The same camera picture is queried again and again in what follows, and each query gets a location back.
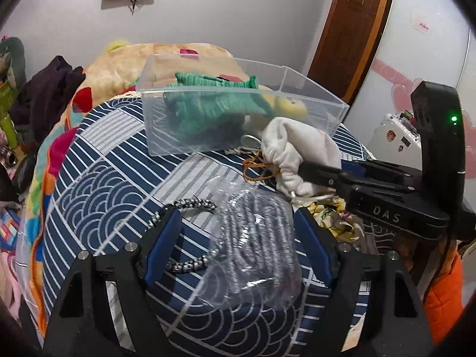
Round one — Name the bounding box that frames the orange braided cord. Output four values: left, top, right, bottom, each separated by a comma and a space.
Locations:
242, 156, 281, 184

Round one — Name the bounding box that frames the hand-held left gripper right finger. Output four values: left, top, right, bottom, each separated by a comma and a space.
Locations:
295, 207, 435, 357

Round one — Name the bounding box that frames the white wardrobe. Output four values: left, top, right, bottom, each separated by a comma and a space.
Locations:
342, 0, 476, 164

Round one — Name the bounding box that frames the white cloth pouch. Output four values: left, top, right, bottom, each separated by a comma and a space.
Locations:
260, 116, 343, 198

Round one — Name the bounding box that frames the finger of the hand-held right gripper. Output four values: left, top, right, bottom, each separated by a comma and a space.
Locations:
300, 161, 359, 195
340, 159, 422, 187

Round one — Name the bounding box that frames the brown wooden door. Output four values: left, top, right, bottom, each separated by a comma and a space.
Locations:
307, 0, 395, 109

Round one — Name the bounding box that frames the yellow plush toy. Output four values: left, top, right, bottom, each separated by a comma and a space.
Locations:
260, 95, 309, 120

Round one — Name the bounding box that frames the green bottle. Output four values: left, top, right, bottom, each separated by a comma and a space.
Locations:
0, 82, 20, 150

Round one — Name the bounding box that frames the green plush toy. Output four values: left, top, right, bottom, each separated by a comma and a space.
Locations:
0, 36, 27, 87

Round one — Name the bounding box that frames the grey rope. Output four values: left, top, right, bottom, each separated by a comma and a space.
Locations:
193, 181, 305, 310

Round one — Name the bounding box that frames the green knitted cloth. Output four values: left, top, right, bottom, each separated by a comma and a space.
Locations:
163, 72, 268, 143

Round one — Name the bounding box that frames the clear plastic box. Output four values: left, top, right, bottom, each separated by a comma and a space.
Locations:
136, 53, 351, 157

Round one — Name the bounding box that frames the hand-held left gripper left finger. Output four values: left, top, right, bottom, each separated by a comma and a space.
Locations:
44, 207, 184, 357

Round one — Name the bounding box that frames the yellow floral cloth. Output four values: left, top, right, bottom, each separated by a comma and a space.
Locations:
292, 195, 367, 240

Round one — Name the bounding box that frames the colourful printed blanket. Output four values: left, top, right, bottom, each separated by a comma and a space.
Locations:
27, 42, 246, 343

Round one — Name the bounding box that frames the white cord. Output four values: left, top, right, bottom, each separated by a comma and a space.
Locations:
223, 135, 263, 156

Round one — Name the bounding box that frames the blue patterned quilt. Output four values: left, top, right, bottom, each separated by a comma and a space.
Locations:
42, 89, 374, 357

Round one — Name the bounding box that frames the white suitcase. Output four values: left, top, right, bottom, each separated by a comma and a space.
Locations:
367, 112, 425, 165

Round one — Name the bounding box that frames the black and white braided rope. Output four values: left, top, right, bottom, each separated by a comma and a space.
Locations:
148, 198, 224, 274

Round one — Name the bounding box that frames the dark clothing pile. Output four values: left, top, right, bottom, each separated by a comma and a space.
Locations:
8, 55, 87, 145

